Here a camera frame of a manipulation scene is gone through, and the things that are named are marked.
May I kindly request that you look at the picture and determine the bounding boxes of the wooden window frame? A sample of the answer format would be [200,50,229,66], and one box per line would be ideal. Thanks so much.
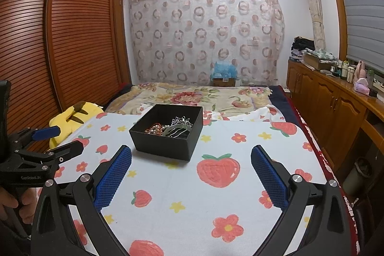
[322,0,352,62]

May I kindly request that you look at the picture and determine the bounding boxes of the pink tissue pack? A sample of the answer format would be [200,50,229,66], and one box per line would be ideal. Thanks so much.
[353,78,371,92]

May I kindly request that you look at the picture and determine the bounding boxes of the pile of folded clothes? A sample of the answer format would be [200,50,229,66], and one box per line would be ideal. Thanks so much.
[290,37,316,60]

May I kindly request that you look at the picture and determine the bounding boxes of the pink bottle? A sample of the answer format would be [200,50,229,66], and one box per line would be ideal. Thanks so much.
[354,60,367,81]

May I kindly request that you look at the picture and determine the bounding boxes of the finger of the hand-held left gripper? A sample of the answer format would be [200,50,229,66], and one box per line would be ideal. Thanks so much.
[14,140,85,168]
[11,127,61,151]

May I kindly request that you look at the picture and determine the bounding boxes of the white pearl necklace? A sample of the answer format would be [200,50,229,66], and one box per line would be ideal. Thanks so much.
[144,122,169,136]

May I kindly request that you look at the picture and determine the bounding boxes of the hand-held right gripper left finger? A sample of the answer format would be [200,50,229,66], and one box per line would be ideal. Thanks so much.
[30,144,133,256]

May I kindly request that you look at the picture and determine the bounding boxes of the circle patterned sheer curtain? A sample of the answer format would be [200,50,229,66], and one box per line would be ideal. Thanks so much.
[129,0,286,87]

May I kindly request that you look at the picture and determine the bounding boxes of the tied beige curtain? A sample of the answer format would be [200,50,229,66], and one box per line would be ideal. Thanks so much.
[295,0,326,50]

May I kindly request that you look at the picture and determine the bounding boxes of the cardboard box with patterned cloth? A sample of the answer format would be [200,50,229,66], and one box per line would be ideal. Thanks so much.
[303,47,338,71]

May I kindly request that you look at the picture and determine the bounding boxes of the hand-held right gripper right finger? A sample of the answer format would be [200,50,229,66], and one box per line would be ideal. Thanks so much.
[250,144,357,256]

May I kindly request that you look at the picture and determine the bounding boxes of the silver ornate hair comb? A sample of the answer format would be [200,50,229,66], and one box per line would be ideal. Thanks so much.
[162,115,194,139]

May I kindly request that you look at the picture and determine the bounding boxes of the wooden cabinet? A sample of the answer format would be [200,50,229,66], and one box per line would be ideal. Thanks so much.
[285,59,384,176]

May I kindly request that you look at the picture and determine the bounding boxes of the navy blue bedsheet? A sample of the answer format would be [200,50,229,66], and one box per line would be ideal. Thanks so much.
[268,84,304,128]

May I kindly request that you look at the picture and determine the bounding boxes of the strawberry flower printed blanket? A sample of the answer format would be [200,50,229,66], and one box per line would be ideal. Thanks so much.
[30,106,330,256]

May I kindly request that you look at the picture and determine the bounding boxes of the black cardboard box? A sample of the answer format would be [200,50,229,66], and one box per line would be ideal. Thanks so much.
[129,104,204,161]

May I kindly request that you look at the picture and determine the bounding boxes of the yellow plush toy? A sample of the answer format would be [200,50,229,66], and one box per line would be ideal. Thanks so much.
[48,100,104,149]

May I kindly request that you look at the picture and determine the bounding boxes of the grey window blinds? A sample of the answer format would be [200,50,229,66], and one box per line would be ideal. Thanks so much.
[332,0,384,66]

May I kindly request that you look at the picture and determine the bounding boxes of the grey trash bin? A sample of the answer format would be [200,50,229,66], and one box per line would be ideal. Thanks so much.
[342,156,374,197]

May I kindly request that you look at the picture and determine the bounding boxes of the small brown cardboard box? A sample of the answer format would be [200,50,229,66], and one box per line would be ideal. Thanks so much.
[212,77,237,87]

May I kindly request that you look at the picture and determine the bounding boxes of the brown slatted wooden wardrobe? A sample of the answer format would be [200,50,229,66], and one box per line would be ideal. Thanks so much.
[0,0,133,137]

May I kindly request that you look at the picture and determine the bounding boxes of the blue plastic bag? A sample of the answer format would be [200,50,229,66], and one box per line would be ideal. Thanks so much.
[211,61,238,80]

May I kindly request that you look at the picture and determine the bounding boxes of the person's left hand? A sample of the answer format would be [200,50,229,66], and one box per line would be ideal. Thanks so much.
[0,186,37,222]

